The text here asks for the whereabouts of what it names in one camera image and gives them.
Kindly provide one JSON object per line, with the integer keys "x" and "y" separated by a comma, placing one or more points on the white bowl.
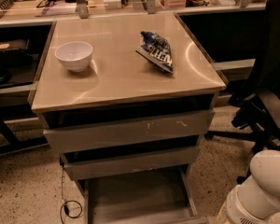
{"x": 75, "y": 56}

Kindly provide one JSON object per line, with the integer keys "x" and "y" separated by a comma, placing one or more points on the grey bottom drawer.
{"x": 150, "y": 197}

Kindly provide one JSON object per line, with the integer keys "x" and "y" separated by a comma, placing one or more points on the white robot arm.
{"x": 258, "y": 197}

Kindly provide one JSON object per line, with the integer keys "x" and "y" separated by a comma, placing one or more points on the grey drawer cabinet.
{"x": 120, "y": 84}

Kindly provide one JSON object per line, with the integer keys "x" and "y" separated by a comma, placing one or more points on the grey drawer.
{"x": 132, "y": 163}
{"x": 150, "y": 197}
{"x": 129, "y": 131}

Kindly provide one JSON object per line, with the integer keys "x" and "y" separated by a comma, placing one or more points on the long workbench desk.
{"x": 231, "y": 25}

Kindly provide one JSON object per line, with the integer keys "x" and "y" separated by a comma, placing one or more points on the grey middle drawer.
{"x": 132, "y": 163}

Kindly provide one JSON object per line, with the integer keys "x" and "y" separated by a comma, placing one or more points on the black office chair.
{"x": 258, "y": 100}

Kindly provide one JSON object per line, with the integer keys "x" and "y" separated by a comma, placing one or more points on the blue chip bag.
{"x": 156, "y": 50}

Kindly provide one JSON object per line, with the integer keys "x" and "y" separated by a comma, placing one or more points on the grey top drawer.
{"x": 129, "y": 131}

